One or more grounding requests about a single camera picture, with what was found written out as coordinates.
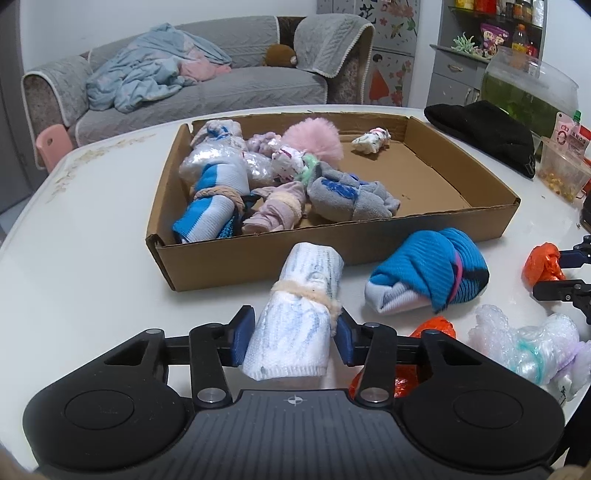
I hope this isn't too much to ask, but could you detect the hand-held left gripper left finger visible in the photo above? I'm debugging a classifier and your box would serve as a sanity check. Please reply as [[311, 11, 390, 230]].
[[104, 305, 256, 410]]

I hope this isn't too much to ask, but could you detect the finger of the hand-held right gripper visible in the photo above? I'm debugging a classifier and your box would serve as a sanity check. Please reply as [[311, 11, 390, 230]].
[[556, 234, 591, 269], [532, 278, 591, 325]]

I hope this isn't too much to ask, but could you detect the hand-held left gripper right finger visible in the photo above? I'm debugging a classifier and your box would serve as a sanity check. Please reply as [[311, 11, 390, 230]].
[[335, 310, 478, 408]]

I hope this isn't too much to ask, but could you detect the orange plastic bundle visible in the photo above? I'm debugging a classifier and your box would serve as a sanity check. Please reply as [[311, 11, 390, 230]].
[[523, 243, 567, 286], [348, 316, 458, 400]]

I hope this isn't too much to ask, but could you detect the white sock roll beige band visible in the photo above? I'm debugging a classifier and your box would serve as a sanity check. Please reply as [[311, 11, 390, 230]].
[[241, 242, 345, 382]]

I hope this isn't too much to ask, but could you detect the pale pink sock bundle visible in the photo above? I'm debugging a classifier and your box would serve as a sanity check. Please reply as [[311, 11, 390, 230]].
[[242, 181, 308, 234]]

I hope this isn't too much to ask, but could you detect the grey blue print sock bundle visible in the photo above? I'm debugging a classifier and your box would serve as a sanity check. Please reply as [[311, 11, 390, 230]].
[[307, 168, 402, 224]]

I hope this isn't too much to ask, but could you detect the shallow cardboard box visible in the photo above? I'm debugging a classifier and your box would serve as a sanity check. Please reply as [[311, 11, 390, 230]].
[[145, 112, 522, 292]]

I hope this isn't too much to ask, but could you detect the clear bubble wrap bundle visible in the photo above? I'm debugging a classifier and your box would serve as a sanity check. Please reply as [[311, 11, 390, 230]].
[[178, 137, 250, 184]]

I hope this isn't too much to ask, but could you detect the pink fluffy pompom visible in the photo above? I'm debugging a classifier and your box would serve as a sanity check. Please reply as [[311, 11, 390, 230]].
[[281, 117, 344, 165]]

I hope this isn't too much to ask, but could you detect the bubble wrap bundle green band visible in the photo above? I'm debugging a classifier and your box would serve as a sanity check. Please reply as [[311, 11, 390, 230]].
[[468, 305, 591, 403]]

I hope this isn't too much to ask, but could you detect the clear plastic snack container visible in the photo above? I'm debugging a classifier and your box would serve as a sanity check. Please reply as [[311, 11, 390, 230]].
[[538, 136, 591, 203]]

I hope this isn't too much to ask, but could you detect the blue sock bundle pink band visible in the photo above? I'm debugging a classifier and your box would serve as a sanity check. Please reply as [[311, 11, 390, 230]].
[[365, 228, 490, 316]]

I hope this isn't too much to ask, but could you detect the red white pouch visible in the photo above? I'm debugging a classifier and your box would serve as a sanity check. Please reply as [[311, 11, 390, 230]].
[[551, 111, 591, 160]]

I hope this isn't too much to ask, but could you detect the blue white sock braided band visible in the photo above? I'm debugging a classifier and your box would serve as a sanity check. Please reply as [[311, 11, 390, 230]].
[[172, 162, 247, 244]]

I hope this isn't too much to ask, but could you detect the black knit hat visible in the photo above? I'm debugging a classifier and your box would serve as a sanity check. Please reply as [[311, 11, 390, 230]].
[[424, 100, 539, 180]]

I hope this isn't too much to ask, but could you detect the small shiny wrapped bundle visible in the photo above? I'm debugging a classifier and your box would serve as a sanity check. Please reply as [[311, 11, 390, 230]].
[[242, 152, 279, 186]]

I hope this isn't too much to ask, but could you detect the glass fish bowl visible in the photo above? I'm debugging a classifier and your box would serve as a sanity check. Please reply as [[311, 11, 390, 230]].
[[480, 58, 581, 137]]

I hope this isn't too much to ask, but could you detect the white pink dotted sock bundle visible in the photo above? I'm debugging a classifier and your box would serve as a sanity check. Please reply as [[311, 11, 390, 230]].
[[271, 145, 324, 184]]

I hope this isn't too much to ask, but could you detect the purple sock bundle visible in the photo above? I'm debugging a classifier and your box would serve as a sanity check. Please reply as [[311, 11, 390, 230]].
[[247, 132, 283, 156]]

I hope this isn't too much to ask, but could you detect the small white patterned sock bundle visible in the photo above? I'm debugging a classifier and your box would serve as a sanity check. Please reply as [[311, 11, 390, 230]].
[[352, 128, 392, 156]]

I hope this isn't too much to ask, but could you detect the white blue print sock bundle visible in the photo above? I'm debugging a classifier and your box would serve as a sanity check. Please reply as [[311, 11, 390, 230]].
[[191, 119, 243, 149]]

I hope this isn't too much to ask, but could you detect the grey cabinet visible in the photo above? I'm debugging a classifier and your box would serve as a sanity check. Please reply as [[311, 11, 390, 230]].
[[428, 0, 550, 110]]

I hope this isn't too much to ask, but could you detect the orange drink bottle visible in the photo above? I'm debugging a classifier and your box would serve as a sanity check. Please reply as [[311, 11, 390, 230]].
[[512, 24, 530, 57]]

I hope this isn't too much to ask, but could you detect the purple snack bag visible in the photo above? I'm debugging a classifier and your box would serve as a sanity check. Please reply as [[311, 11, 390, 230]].
[[479, 23, 509, 51]]

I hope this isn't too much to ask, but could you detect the green plastic plant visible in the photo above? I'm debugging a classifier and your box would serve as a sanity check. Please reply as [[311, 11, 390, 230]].
[[450, 33, 479, 55]]

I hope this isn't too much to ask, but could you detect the grey sofa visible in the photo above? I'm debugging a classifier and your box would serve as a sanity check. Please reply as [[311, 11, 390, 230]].
[[21, 15, 376, 169]]

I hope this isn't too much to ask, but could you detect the row of jars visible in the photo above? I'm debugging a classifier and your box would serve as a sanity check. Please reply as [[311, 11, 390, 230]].
[[455, 0, 546, 27]]

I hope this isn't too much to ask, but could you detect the pink plastic stool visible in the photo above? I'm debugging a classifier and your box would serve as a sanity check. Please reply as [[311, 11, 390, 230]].
[[36, 124, 74, 172]]

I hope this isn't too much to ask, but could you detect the pink cloth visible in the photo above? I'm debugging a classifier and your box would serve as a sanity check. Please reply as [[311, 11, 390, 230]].
[[178, 51, 232, 82]]

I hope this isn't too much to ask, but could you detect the brown plush toy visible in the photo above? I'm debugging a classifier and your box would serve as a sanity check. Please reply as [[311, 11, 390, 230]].
[[263, 44, 298, 69]]

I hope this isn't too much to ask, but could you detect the light blue blanket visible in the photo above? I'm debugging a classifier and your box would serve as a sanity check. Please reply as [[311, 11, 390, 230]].
[[85, 23, 232, 114]]

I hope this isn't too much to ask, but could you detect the grey knitted throw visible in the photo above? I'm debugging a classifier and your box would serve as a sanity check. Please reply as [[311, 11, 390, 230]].
[[293, 14, 376, 78]]

